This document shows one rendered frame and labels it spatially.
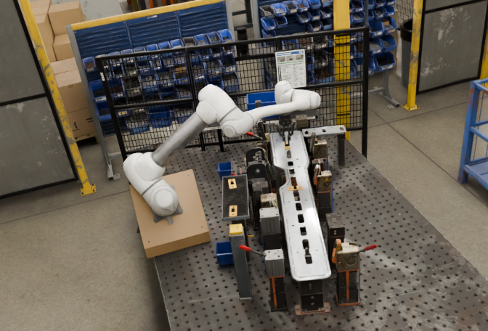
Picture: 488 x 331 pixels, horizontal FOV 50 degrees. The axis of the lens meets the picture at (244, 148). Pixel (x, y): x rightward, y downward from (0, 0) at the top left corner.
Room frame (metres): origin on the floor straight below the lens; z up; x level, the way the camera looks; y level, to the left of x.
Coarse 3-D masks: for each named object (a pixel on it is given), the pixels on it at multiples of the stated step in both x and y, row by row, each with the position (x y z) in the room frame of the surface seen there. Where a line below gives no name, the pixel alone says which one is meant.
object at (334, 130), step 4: (308, 128) 3.11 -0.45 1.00; (312, 128) 3.11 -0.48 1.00; (316, 128) 3.10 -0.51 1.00; (320, 128) 3.09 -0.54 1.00; (324, 128) 3.09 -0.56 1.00; (328, 128) 3.08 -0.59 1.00; (332, 128) 3.07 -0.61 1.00; (336, 128) 3.07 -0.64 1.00; (344, 128) 3.05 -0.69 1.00; (304, 132) 3.07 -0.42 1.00; (308, 132) 3.06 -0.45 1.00; (316, 132) 3.05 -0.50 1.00; (320, 132) 3.04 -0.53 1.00; (324, 132) 3.04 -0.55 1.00; (328, 132) 3.03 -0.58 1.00; (332, 132) 3.03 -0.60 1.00; (336, 132) 3.02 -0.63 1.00; (340, 132) 3.01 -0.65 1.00; (344, 132) 3.01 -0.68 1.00; (308, 136) 3.02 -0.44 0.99
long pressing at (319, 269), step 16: (272, 144) 2.96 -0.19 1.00; (304, 144) 2.92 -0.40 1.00; (288, 160) 2.75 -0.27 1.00; (304, 160) 2.73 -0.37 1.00; (288, 176) 2.58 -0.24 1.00; (304, 176) 2.56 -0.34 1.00; (288, 192) 2.42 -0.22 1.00; (304, 192) 2.40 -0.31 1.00; (288, 208) 2.27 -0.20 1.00; (304, 208) 2.26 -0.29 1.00; (288, 224) 2.14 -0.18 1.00; (304, 224) 2.13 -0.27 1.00; (288, 240) 2.01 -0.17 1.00; (320, 240) 1.99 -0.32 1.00; (288, 256) 1.90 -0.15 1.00; (304, 256) 1.89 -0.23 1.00; (320, 256) 1.88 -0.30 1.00; (304, 272) 1.79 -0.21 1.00; (320, 272) 1.77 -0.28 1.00
